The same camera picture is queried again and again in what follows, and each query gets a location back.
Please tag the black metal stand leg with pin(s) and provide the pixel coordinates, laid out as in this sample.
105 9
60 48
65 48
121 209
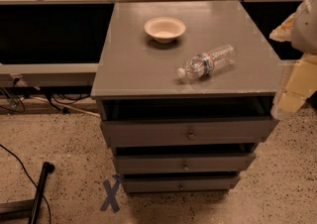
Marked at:
29 208

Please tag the grey wooden drawer cabinet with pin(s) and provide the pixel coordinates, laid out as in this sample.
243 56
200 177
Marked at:
136 79

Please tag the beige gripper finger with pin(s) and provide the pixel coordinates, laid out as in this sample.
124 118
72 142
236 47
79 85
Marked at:
298 83
283 32

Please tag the grey drawer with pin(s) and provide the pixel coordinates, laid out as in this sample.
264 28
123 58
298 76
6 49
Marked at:
124 134
146 164
145 185

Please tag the blue tape cross mark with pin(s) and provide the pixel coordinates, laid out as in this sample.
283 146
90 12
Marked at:
111 191

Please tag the grey bottom drawer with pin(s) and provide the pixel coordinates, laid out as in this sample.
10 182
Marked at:
145 185

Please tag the clear plastic water bottle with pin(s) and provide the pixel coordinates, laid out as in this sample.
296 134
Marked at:
208 62

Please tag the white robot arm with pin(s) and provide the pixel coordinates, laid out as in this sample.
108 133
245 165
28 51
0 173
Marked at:
304 32

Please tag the white paper bowl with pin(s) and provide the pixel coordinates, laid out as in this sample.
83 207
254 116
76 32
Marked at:
164 29

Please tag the grey top drawer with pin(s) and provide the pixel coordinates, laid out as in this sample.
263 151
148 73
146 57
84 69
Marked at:
124 134

